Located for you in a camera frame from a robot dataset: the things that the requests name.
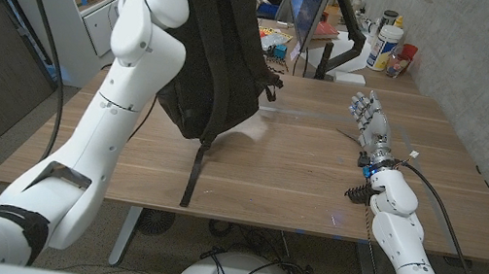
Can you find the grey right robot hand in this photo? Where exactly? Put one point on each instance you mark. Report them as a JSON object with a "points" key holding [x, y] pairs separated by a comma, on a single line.
{"points": [[376, 128]]}

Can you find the black backpack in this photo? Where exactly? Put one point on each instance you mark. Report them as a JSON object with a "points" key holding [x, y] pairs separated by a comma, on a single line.
{"points": [[223, 55]]}

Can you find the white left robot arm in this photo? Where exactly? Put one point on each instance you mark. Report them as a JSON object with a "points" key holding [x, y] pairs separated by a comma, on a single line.
{"points": [[102, 134]]}

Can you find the small white box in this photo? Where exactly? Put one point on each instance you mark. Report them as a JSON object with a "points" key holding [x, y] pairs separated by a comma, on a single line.
{"points": [[349, 78]]}

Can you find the glass jar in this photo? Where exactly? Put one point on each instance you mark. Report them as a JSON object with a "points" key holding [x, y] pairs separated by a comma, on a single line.
{"points": [[394, 66]]}

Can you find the white wipes canister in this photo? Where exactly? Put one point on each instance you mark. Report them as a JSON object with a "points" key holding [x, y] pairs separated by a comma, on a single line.
{"points": [[383, 48]]}

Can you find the red cup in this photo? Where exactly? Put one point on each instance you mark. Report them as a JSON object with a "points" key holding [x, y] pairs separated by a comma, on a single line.
{"points": [[409, 52]]}

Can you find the red book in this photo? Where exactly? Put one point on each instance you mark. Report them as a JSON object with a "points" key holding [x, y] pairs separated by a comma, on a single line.
{"points": [[326, 31]]}

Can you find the dark lidded bottle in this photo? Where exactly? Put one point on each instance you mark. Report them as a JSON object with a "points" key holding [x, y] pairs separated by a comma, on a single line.
{"points": [[388, 17]]}

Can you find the small blue cube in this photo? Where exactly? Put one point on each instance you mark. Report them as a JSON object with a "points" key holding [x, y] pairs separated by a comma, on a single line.
{"points": [[280, 51]]}

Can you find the white compact keyboard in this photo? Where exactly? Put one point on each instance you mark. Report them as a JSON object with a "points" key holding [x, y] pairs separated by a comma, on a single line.
{"points": [[275, 41]]}

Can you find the computer monitor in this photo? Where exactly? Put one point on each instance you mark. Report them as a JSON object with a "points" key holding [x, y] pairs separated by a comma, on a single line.
{"points": [[310, 5]]}

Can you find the blue storage bin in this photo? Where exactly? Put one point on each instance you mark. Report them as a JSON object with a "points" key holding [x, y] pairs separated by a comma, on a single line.
{"points": [[268, 10]]}

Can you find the black floor fan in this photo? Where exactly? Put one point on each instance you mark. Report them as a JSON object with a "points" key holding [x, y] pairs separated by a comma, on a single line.
{"points": [[155, 222]]}

